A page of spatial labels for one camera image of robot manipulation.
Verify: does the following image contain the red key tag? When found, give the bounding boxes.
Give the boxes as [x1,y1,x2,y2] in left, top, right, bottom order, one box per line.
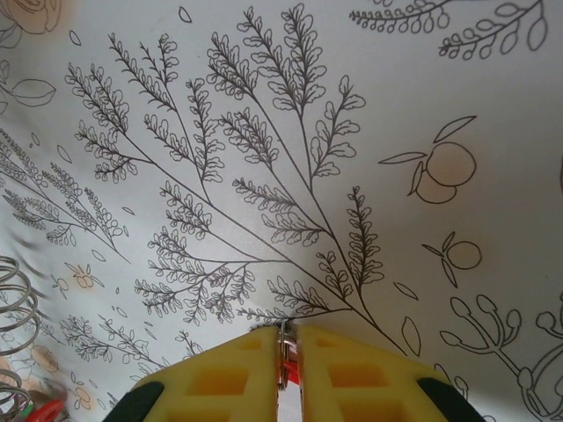
[282,359,303,422]
[30,398,66,422]

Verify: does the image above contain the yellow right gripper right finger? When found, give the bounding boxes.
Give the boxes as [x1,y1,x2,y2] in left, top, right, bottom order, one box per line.
[296,324,486,422]

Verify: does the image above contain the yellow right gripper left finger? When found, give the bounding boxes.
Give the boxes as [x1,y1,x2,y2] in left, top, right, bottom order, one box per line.
[102,326,282,422]

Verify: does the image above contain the silver key with red tag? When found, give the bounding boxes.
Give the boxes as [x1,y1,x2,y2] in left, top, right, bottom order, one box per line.
[274,319,301,391]

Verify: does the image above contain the floral patterned tablecloth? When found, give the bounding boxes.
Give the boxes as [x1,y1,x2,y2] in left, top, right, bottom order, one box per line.
[0,0,563,422]

